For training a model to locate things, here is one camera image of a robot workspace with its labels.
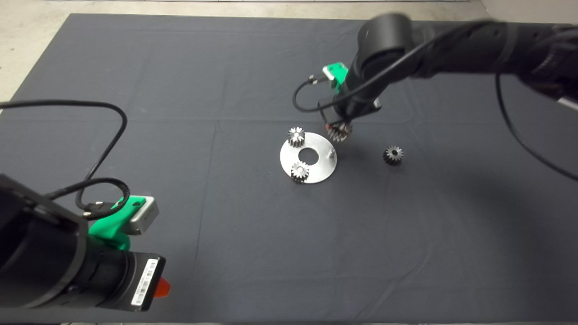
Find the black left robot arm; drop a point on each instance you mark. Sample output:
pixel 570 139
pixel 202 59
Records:
pixel 36 253

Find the small dark steel gear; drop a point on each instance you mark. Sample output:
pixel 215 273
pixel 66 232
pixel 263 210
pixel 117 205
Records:
pixel 393 155

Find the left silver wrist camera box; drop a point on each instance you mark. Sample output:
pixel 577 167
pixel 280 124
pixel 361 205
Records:
pixel 142 219

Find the round metal plate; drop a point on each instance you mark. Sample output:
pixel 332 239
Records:
pixel 316 174

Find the right green camera mount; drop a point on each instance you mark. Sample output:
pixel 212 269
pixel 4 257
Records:
pixel 336 72

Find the dark grey table cloth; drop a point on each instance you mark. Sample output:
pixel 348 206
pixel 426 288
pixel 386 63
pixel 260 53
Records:
pixel 271 248

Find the small shiny steel gear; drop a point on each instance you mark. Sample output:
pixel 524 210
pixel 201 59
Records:
pixel 296 136
pixel 300 172

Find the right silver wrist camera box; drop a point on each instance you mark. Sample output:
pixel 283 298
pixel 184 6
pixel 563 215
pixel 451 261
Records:
pixel 326 73

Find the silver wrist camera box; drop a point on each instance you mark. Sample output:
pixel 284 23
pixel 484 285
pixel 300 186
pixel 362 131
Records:
pixel 142 219
pixel 326 73

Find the left green camera mount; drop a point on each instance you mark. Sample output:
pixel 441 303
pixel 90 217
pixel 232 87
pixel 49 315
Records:
pixel 110 225

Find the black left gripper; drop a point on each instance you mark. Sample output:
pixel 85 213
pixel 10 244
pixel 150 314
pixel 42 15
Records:
pixel 131 282

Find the large steel gear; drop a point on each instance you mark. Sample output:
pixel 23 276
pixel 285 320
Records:
pixel 339 132

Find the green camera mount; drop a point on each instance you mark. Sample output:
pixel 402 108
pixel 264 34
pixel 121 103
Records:
pixel 336 72
pixel 110 225

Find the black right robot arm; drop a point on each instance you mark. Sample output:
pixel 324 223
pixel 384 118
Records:
pixel 384 40

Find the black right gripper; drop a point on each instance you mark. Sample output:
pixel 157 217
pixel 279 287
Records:
pixel 352 108

